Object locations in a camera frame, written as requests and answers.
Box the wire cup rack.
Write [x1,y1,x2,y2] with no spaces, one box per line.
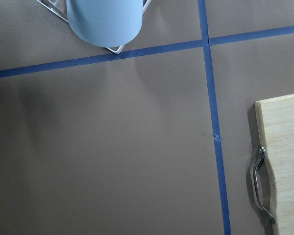
[37,0,152,54]

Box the wooden cutting board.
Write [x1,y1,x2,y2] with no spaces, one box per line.
[252,94,294,235]

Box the light blue cup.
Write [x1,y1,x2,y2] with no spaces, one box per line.
[66,0,143,48]

